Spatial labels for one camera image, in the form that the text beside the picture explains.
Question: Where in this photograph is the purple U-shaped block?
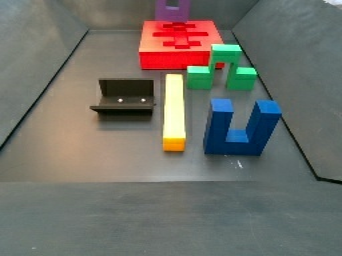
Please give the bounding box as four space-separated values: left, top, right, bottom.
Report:
155 0 191 22

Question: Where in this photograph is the green zigzag block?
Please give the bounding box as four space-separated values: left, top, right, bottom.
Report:
185 44 258 91

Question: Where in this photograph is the black angled fixture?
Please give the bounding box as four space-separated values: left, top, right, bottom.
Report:
89 78 155 113

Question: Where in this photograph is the red puzzle board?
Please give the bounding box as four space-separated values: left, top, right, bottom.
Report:
139 20 223 70

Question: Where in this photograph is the blue U-shaped block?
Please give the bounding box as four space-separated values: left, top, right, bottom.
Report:
201 98 283 157

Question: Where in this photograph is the yellow long block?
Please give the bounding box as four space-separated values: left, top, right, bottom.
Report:
163 74 185 152

